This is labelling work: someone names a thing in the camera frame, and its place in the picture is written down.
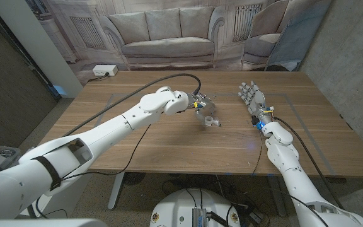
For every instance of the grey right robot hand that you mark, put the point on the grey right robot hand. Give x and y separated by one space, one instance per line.
255 99

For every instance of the white power strip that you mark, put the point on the white power strip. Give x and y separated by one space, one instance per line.
104 70

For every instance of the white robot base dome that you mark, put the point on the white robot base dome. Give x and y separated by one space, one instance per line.
184 205

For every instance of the black round floor disc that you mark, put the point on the black round floor disc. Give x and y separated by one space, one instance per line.
134 178

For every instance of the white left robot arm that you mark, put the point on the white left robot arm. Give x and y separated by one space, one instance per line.
84 148

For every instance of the floor clutter pile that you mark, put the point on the floor clutter pile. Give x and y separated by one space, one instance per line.
2 156

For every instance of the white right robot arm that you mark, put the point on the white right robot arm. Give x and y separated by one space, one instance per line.
298 179

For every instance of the silver module on base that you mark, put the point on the silver module on base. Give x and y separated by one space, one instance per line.
199 218

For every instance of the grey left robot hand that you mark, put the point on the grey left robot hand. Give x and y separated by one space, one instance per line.
205 107

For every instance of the grey metal table leg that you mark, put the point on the grey metal table leg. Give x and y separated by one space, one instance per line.
277 195
117 189

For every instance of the printed living room backdrop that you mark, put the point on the printed living room backdrop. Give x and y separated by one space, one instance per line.
169 31

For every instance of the clear tape roll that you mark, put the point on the clear tape roll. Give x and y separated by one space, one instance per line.
209 120

